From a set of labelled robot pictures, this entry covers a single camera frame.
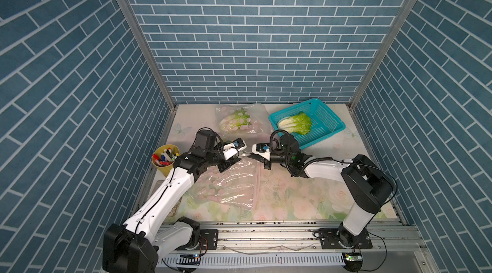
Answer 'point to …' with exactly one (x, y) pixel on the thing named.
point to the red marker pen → (156, 157)
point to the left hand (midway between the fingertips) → (240, 153)
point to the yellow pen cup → (163, 157)
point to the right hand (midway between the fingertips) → (252, 154)
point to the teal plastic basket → (324, 122)
